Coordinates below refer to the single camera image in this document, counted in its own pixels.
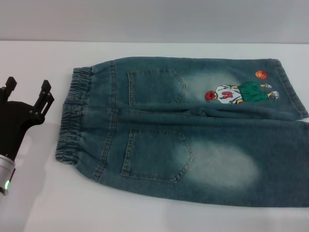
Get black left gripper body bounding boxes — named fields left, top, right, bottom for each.
left=0, top=100, right=45, bottom=160

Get blue denim shorts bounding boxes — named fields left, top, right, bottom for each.
left=54, top=57, right=309, bottom=208

